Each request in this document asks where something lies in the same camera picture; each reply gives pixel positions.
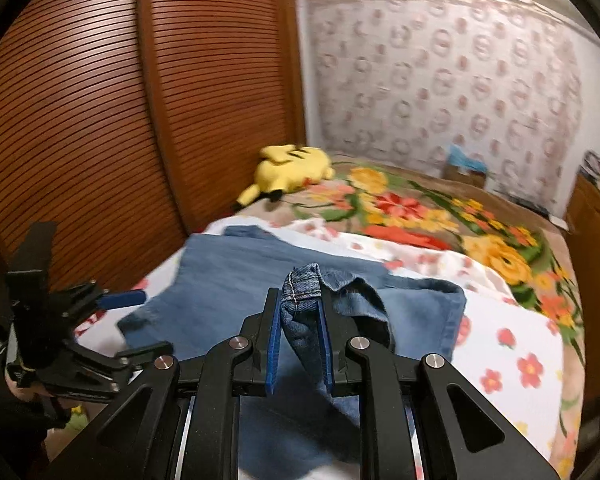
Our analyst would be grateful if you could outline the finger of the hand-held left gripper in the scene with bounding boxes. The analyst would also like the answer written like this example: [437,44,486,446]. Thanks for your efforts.
[75,341,174,388]
[95,290,147,312]

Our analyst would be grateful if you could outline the blue denim pants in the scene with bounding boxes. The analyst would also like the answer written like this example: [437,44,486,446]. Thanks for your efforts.
[117,225,468,473]

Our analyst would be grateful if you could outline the white strawberry print sheet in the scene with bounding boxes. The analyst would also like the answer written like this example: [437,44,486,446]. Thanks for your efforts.
[75,215,566,480]

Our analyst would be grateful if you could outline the wooden slatted wardrobe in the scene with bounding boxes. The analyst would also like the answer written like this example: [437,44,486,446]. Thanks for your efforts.
[0,0,308,321]

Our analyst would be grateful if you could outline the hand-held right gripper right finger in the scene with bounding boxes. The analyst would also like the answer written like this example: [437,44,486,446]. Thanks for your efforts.
[316,287,563,480]

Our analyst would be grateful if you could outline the floral blanket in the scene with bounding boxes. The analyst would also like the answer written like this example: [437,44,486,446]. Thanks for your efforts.
[230,157,588,480]

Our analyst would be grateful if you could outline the circle patterned sheer curtain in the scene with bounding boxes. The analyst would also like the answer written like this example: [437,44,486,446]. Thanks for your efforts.
[297,0,583,211]

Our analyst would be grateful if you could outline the cardboard box with blue contents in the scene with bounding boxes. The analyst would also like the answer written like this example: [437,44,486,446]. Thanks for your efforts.
[442,144,488,188]

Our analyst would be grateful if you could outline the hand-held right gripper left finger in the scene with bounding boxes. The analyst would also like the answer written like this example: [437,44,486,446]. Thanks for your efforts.
[52,287,287,480]

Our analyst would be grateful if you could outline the wooden sideboard cabinet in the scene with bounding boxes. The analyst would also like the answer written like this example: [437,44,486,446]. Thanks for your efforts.
[565,172,600,411]

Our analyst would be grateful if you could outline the person's left hand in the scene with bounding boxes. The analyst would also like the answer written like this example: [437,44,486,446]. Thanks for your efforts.
[7,380,46,406]

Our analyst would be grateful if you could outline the red patterned cloth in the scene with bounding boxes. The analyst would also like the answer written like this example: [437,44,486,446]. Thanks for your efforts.
[75,310,106,336]

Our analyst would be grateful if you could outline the yellow plush toy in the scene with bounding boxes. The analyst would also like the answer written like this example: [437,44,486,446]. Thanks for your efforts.
[231,144,337,212]

